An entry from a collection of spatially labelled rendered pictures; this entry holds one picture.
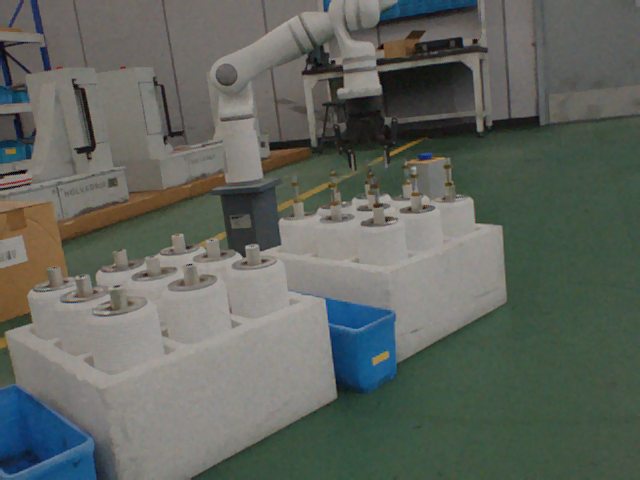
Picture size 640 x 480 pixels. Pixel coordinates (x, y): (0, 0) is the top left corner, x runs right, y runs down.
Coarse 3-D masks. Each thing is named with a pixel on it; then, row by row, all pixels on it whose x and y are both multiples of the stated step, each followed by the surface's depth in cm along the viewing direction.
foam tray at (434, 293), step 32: (480, 224) 145; (288, 256) 138; (352, 256) 131; (416, 256) 125; (448, 256) 129; (480, 256) 137; (288, 288) 139; (320, 288) 132; (352, 288) 125; (384, 288) 118; (416, 288) 123; (448, 288) 130; (480, 288) 138; (416, 320) 124; (448, 320) 131
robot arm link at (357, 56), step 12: (336, 0) 132; (336, 12) 131; (336, 24) 132; (336, 36) 133; (348, 36) 134; (348, 48) 132; (360, 48) 132; (372, 48) 133; (348, 60) 133; (360, 60) 132; (372, 60) 133; (348, 72) 134
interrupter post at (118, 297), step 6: (108, 288) 89; (114, 288) 89; (120, 288) 89; (114, 294) 89; (120, 294) 89; (126, 294) 90; (114, 300) 89; (120, 300) 89; (126, 300) 90; (114, 306) 89; (120, 306) 89; (126, 306) 90
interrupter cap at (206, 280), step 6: (204, 276) 100; (210, 276) 100; (174, 282) 99; (180, 282) 99; (204, 282) 97; (210, 282) 96; (168, 288) 96; (174, 288) 95; (180, 288) 95; (186, 288) 95; (192, 288) 94; (198, 288) 94
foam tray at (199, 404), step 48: (240, 336) 95; (288, 336) 101; (48, 384) 98; (96, 384) 83; (144, 384) 85; (192, 384) 90; (240, 384) 96; (288, 384) 102; (96, 432) 87; (144, 432) 86; (192, 432) 91; (240, 432) 97
